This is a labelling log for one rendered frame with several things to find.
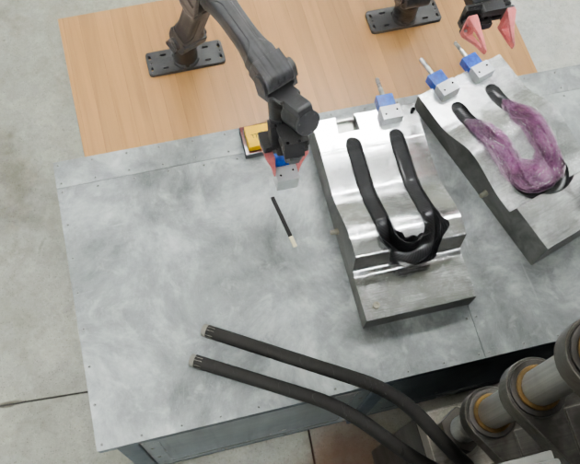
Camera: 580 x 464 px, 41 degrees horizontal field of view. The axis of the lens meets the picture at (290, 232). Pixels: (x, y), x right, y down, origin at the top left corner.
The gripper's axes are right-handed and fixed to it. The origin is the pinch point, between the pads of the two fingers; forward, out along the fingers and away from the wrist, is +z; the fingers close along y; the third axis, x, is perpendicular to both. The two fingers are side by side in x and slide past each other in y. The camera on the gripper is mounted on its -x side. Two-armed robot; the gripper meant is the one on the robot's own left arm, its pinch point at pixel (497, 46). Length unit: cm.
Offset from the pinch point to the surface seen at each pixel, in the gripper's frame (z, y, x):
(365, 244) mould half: 27.6, -33.4, 25.0
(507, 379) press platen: 66, -27, -12
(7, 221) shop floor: -39, -127, 121
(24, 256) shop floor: -25, -123, 120
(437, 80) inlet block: -12.2, -0.7, 32.8
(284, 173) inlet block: 8, -47, 23
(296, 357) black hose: 47, -54, 30
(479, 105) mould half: -3.6, 7.8, 34.0
